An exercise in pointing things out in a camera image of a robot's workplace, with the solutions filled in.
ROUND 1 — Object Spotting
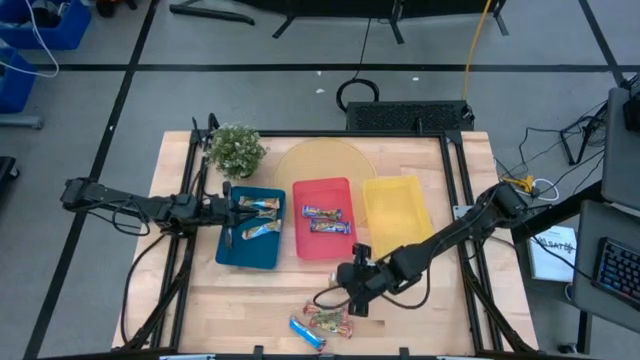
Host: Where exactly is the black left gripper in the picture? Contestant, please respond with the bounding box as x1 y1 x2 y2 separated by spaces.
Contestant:
199 180 262 250

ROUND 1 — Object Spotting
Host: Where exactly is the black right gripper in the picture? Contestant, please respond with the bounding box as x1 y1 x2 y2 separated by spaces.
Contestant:
338 243 397 318

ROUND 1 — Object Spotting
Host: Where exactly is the granola bar dark wrapper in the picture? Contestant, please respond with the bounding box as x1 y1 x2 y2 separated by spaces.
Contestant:
309 219 353 236
301 204 343 222

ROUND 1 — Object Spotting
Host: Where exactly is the granola bar blue wrapper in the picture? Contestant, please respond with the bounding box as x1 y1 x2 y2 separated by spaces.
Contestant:
288 315 328 353

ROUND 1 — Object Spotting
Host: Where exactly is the blue plastic bin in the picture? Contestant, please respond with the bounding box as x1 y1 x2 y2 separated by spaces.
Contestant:
214 185 288 272

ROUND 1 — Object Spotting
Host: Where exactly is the red plastic bin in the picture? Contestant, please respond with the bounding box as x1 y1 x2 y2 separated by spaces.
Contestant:
291 176 359 262

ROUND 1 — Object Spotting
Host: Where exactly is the potted plant black pot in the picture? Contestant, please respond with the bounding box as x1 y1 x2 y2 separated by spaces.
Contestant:
205 122 269 181

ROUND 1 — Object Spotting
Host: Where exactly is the yellow plastic bin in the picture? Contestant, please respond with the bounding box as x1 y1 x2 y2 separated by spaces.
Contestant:
361 174 436 261

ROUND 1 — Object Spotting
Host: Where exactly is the round woven yellow placemat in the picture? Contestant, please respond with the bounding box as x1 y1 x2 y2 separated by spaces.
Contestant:
273 137 379 227

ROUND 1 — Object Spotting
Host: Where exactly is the black perforated computer case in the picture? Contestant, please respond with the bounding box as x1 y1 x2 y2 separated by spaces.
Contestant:
344 99 477 133

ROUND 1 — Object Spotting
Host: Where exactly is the white paper booklet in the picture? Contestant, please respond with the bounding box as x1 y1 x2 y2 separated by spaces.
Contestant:
526 224 579 284

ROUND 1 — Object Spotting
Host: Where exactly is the grey desk top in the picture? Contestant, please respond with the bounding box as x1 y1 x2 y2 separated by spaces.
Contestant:
571 201 640 335
601 86 640 212

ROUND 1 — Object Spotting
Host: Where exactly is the blue floor crate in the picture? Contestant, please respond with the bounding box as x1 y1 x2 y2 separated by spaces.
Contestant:
0 46 38 116
0 0 93 52

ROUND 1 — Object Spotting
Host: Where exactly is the black partition screen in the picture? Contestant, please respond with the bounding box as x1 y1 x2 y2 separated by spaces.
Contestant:
168 0 510 46

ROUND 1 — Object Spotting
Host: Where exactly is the backlit computer keyboard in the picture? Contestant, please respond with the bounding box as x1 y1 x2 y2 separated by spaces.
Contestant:
593 236 640 312

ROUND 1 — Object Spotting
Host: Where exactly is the coiled black floor cable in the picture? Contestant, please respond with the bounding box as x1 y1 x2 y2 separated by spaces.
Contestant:
335 76 381 114

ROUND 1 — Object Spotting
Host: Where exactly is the yellow cable plug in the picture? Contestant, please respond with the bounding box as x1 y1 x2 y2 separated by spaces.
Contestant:
501 174 536 193

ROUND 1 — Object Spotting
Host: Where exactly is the yellow hanging cable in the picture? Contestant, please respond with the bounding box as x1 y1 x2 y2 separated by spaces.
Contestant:
460 0 494 102

